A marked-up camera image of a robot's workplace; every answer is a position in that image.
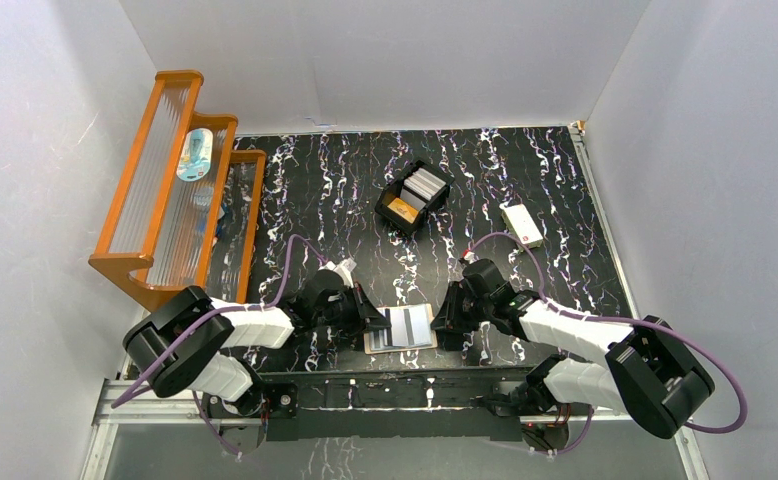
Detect blue white blister pack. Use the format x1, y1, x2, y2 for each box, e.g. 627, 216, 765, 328
176, 128, 214, 182

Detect white cardboard box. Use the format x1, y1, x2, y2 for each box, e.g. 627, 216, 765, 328
500, 204, 544, 249

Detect tan blue card holder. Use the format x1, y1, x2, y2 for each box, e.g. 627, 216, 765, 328
364, 303, 438, 355

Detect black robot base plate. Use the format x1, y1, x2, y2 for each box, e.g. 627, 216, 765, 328
202, 367, 588, 447

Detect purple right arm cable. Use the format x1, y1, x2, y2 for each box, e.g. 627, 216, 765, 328
461, 231, 749, 458

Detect white stripe card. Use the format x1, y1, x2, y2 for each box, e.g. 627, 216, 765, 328
366, 329, 393, 352
388, 304, 431, 347

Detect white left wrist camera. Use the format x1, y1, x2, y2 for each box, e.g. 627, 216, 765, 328
323, 258, 356, 287

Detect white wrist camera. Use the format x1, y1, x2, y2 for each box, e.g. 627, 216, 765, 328
461, 250, 478, 264
323, 258, 356, 287

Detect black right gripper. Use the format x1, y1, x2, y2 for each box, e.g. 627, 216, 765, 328
429, 281, 493, 333

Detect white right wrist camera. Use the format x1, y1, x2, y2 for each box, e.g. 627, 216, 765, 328
461, 250, 478, 264

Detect aluminium frame rail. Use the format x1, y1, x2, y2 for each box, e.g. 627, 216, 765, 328
83, 381, 708, 479

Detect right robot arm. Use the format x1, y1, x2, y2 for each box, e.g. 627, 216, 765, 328
431, 259, 715, 439

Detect blue items on rack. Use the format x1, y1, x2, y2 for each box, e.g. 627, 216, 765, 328
193, 188, 231, 240

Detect stack of white cards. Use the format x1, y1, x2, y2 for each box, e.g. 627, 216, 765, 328
402, 168, 449, 201

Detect orange wooden tiered rack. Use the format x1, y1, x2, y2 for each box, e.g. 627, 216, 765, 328
89, 70, 267, 311

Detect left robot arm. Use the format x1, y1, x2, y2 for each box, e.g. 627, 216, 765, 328
120, 267, 391, 416

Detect black plastic card bin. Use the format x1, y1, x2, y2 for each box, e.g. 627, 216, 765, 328
374, 158, 454, 237

